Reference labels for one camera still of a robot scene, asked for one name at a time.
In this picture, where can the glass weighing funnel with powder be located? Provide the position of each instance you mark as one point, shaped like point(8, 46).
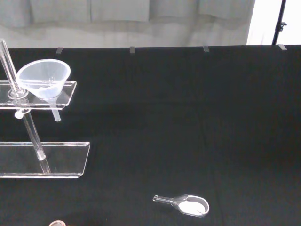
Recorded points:
point(190, 207)

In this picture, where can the clear cloth clip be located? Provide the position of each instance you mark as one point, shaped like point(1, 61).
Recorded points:
point(282, 47)
point(206, 48)
point(132, 50)
point(60, 49)

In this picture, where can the black tripod stand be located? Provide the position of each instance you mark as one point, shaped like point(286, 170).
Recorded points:
point(279, 23)

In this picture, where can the clear acrylic funnel stand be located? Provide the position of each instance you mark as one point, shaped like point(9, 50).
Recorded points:
point(58, 157)

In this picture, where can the black bench cloth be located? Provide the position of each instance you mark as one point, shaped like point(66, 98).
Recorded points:
point(164, 117)

